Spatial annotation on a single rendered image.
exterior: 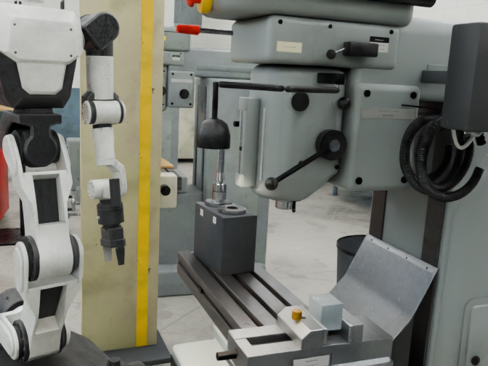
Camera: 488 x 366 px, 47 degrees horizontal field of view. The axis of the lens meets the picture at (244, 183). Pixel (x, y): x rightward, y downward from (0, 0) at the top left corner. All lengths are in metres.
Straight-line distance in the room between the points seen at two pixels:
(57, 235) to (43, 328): 0.35
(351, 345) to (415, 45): 0.71
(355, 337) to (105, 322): 2.21
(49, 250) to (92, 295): 1.43
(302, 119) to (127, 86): 1.82
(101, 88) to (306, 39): 0.88
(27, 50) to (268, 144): 0.82
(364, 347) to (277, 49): 0.67
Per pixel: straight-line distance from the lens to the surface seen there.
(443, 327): 1.57
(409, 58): 1.40
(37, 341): 2.02
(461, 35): 1.21
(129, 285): 3.22
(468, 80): 1.18
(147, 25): 3.00
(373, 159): 1.36
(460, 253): 1.51
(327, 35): 1.27
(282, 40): 1.21
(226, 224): 1.70
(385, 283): 1.61
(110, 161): 1.93
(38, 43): 1.78
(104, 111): 1.90
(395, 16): 1.35
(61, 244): 1.81
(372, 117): 1.34
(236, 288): 1.66
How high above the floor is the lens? 1.61
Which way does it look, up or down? 11 degrees down
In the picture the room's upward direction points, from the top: 3 degrees clockwise
